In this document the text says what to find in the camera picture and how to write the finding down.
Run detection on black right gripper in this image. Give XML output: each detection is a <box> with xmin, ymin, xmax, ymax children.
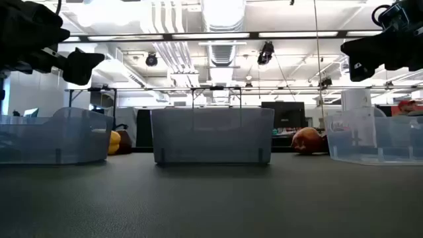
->
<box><xmin>340</xmin><ymin>0</ymin><xmax>423</xmax><ymax>83</ymax></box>

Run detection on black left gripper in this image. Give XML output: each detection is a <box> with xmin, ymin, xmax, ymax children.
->
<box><xmin>0</xmin><ymin>0</ymin><xmax>106</xmax><ymax>86</ymax></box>

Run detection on yellow bell pepper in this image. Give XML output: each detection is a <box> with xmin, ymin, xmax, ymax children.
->
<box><xmin>108</xmin><ymin>130</ymin><xmax>122</xmax><ymax>155</ymax></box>

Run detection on orange bell pepper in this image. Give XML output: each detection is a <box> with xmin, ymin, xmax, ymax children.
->
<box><xmin>290</xmin><ymin>127</ymin><xmax>327</xmax><ymax>155</ymax></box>

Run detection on white round pillar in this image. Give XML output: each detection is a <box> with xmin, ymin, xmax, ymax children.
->
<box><xmin>340</xmin><ymin>89</ymin><xmax>373</xmax><ymax>112</ymax></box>

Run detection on person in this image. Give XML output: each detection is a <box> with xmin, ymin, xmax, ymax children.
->
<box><xmin>391</xmin><ymin>99</ymin><xmax>423</xmax><ymax>116</ymax></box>

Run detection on clear plastic bin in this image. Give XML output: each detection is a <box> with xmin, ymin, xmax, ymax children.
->
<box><xmin>150</xmin><ymin>107</ymin><xmax>275</xmax><ymax>165</ymax></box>
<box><xmin>0</xmin><ymin>106</ymin><xmax>114</xmax><ymax>165</ymax></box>
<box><xmin>323</xmin><ymin>107</ymin><xmax>423</xmax><ymax>166</ymax></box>

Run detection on black background cabinet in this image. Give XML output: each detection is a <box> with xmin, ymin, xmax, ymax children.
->
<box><xmin>135</xmin><ymin>108</ymin><xmax>153</xmax><ymax>148</ymax></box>

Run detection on black computer monitor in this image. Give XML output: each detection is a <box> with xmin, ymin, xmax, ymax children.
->
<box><xmin>260</xmin><ymin>101</ymin><xmax>307</xmax><ymax>129</ymax></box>

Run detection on thin hanging cable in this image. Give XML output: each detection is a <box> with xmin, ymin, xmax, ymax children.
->
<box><xmin>313</xmin><ymin>0</ymin><xmax>324</xmax><ymax>110</ymax></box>

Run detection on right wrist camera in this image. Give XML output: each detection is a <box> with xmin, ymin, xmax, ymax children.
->
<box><xmin>371</xmin><ymin>1</ymin><xmax>409</xmax><ymax>32</ymax></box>

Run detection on black background rail frame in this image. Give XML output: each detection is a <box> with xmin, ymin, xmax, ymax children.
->
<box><xmin>64</xmin><ymin>85</ymin><xmax>423</xmax><ymax>110</ymax></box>

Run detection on black overhead frame bar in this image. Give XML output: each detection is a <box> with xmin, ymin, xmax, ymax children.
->
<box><xmin>61</xmin><ymin>30</ymin><xmax>384</xmax><ymax>44</ymax></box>

